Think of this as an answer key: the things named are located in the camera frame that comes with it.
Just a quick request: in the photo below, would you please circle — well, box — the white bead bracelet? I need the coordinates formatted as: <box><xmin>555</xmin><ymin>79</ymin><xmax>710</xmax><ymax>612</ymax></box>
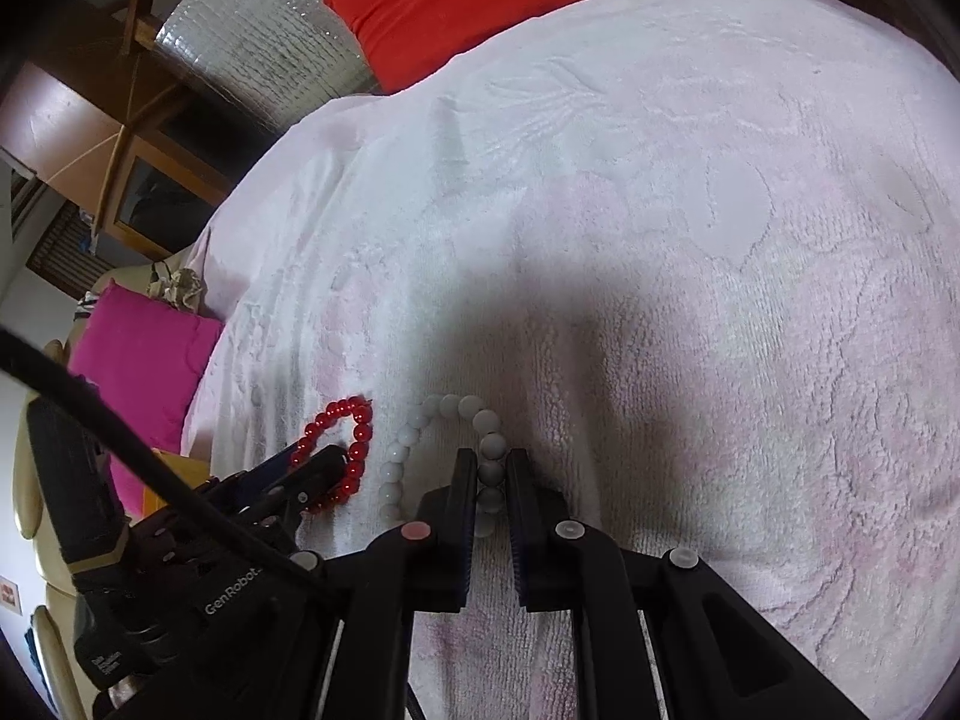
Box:
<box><xmin>376</xmin><ymin>391</ymin><xmax>509</xmax><ymax>542</ymax></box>

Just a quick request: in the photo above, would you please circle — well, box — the red bead bracelet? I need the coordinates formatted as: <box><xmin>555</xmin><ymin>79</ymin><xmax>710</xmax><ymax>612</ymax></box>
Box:
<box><xmin>288</xmin><ymin>395</ymin><xmax>374</xmax><ymax>515</ymax></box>

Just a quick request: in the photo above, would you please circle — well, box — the orange cardboard box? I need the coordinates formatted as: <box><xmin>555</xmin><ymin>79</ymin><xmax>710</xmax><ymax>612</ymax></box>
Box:
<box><xmin>138</xmin><ymin>448</ymin><xmax>217</xmax><ymax>519</ymax></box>

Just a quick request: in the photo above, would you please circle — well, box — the magenta pillow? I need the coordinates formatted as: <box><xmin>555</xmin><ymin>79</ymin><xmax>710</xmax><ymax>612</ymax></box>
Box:
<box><xmin>68</xmin><ymin>281</ymin><xmax>223</xmax><ymax>486</ymax></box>

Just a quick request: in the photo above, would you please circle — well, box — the patterned fabric pouch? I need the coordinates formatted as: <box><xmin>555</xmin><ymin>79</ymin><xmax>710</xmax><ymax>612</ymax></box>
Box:
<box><xmin>146</xmin><ymin>262</ymin><xmax>205</xmax><ymax>314</ymax></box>

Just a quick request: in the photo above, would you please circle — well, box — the white pink bedspread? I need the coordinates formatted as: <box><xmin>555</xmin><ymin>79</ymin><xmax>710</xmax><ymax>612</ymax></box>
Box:
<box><xmin>181</xmin><ymin>0</ymin><xmax>958</xmax><ymax>718</ymax></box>

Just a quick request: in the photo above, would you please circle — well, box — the wooden cabinet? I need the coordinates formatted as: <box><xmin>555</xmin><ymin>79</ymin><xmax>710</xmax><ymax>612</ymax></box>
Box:
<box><xmin>2</xmin><ymin>0</ymin><xmax>259</xmax><ymax>260</ymax></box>

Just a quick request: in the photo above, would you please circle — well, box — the silver insulation sheet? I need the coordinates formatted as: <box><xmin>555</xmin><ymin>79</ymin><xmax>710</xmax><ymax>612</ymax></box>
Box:
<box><xmin>152</xmin><ymin>0</ymin><xmax>648</xmax><ymax>140</ymax></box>

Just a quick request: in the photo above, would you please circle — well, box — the black cable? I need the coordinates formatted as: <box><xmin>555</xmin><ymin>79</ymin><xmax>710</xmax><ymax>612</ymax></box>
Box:
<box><xmin>0</xmin><ymin>325</ymin><xmax>220</xmax><ymax>542</ymax></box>

